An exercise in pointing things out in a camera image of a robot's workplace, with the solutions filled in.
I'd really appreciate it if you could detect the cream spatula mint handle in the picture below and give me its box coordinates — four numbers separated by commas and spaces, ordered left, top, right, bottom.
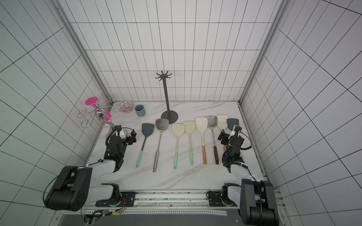
183, 121, 196, 165

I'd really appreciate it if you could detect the cream utensil dark wood handle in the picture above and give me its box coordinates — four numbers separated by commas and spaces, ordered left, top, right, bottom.
206, 115, 220, 165

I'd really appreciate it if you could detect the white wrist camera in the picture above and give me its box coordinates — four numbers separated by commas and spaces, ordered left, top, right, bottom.
230, 125, 242, 137
114, 125, 128, 139

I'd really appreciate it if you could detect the pink plastic wine glass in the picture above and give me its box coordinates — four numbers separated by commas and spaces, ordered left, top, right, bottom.
85, 97, 111, 123

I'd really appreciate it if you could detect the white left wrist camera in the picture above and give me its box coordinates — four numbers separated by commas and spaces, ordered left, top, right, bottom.
114, 125, 128, 139

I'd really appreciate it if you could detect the grey utensil rack stand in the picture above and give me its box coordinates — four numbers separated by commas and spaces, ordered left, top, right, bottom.
156, 71, 178, 124

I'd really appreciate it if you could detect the grey metal utensil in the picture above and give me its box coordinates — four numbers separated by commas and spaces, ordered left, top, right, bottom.
153, 118, 169, 172

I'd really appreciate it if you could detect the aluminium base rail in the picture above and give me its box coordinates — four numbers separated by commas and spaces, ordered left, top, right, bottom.
77, 183, 244, 218

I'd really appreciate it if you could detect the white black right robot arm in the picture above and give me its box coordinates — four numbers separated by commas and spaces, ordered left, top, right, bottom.
218, 125, 280, 226

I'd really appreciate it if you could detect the cream spoon mint handle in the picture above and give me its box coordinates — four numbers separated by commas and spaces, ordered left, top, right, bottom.
172, 123, 185, 169

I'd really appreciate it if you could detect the teal ceramic cup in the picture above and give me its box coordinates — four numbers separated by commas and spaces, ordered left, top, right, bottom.
134, 105, 146, 117

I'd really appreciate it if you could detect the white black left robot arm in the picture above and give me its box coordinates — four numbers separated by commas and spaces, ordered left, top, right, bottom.
43, 125, 137, 211

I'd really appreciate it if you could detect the grey spatula mint handle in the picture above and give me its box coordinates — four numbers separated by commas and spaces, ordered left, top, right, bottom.
227, 118, 239, 131

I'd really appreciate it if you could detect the grey utensil mint handle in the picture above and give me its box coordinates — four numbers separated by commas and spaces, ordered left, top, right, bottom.
136, 123, 155, 168

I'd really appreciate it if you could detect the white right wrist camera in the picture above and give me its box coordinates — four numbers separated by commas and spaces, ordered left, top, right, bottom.
230, 125, 242, 137

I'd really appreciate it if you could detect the chrome wine glass holder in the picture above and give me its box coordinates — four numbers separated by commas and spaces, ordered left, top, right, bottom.
77, 97, 117, 135

